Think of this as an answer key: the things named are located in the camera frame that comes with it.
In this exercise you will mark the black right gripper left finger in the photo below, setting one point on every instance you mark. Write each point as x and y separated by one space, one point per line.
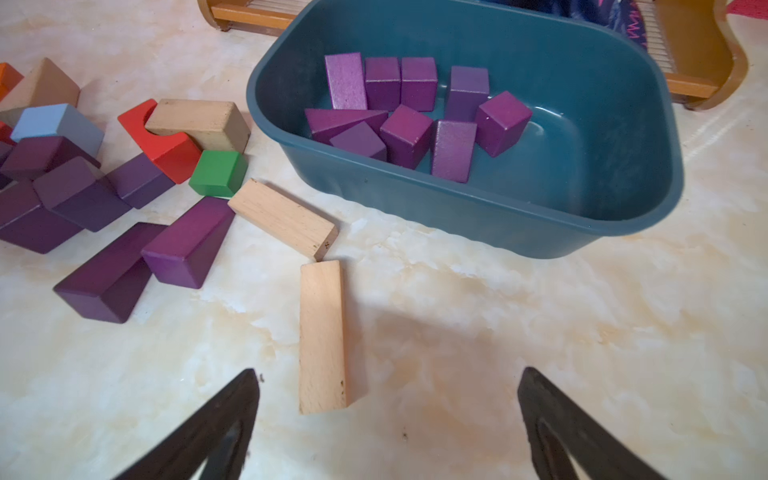
213 441

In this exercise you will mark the tan short block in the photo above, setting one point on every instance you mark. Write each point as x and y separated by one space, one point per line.
213 125

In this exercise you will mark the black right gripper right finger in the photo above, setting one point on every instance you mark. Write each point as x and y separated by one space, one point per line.
560 432

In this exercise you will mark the purple upright brick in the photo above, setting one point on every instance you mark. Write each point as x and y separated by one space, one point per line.
183 254

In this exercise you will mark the tan wooden long block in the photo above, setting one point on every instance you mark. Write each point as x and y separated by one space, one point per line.
322 357

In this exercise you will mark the orange block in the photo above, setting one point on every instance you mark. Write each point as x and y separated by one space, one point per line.
9 79

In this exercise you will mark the purple wedge brick front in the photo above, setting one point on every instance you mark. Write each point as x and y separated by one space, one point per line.
346 83

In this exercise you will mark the purple snack bag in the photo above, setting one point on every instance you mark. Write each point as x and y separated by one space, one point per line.
621 16

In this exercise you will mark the tan triangular block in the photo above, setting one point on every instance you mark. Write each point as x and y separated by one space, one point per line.
46 84

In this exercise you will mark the tan wooden flat block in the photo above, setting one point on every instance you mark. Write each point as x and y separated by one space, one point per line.
297 226

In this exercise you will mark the orange wooden shelf rack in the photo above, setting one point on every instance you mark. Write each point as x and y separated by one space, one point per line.
691 41

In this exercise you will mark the light blue block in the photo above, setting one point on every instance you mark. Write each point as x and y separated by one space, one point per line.
59 120

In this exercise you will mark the green cube block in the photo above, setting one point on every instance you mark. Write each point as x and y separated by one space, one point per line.
219 173

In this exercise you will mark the red block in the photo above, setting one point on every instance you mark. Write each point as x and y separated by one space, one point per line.
174 155

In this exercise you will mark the teal storage bin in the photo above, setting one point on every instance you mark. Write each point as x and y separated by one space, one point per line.
600 157

